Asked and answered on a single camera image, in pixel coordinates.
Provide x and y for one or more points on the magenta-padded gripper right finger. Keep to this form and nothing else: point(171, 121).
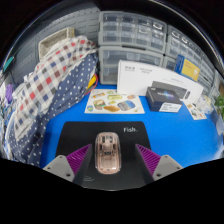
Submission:
point(148, 160)

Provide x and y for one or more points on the pink translucent computer mouse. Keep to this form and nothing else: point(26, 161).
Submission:
point(107, 156)

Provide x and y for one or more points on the long white cardboard box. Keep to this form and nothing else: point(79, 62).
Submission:
point(140, 76)

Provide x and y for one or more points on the beige woven basket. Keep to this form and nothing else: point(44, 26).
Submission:
point(45, 45)

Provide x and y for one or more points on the purple bag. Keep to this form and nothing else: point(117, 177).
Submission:
point(9, 93)

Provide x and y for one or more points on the small dark blue box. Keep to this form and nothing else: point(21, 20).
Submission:
point(160, 98)

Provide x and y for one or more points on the black mouse pad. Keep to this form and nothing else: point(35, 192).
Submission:
point(76, 136)

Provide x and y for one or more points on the colourful sticker sheet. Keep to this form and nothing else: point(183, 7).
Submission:
point(196, 113)
point(113, 103)

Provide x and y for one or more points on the red blue checkered cloth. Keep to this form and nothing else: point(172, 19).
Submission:
point(43, 83)

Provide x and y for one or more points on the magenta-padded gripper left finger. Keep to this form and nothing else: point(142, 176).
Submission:
point(78, 160)

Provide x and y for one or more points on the blue polka-dot cloth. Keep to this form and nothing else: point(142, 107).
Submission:
point(66, 93)

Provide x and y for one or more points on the teal wall-mounted holder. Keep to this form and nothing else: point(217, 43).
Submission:
point(9, 63)

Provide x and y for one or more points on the clear plastic parts box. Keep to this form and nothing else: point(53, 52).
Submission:
point(206, 101)

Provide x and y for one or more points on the yellow and blue box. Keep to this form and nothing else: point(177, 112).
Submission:
point(190, 70)

